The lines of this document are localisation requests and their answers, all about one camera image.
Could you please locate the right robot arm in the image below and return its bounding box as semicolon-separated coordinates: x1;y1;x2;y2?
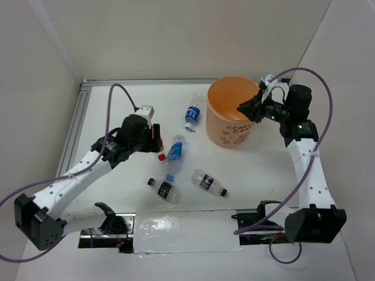
236;84;347;244

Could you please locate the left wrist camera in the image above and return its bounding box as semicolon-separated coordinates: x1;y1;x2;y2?
135;105;155;121

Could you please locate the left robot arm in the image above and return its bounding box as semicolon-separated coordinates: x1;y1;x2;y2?
14;114;162;251

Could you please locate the red label clear bottle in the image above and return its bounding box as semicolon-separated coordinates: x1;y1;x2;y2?
158;152;166;162

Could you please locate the blue label bottle white neck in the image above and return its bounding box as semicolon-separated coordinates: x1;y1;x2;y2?
185;94;204;131

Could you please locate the blue label bottle blue cap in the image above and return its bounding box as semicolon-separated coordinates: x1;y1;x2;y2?
166;135;186;182

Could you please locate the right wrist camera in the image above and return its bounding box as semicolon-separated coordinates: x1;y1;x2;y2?
258;74;287;103

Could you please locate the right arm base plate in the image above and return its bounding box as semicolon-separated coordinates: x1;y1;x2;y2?
231;209;284;246

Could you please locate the aluminium table edge rail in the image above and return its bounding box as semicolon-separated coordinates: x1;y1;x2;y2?
57;80;296;212

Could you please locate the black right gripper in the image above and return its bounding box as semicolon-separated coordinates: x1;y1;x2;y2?
236;88;291;124

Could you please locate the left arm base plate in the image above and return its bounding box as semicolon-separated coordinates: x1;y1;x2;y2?
78;213;136;254

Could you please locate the orange plastic bin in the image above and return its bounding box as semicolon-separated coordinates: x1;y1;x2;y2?
206;76;260;148

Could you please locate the white taped cover sheet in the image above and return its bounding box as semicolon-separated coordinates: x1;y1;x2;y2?
133;210;241;254

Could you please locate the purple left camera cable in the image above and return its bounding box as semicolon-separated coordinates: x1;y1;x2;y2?
0;83;138;263

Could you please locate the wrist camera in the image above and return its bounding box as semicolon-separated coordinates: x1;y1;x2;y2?
135;105;155;121
258;74;287;103

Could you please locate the dark label bottle black cap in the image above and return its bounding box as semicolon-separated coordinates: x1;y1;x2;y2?
190;169;228;197

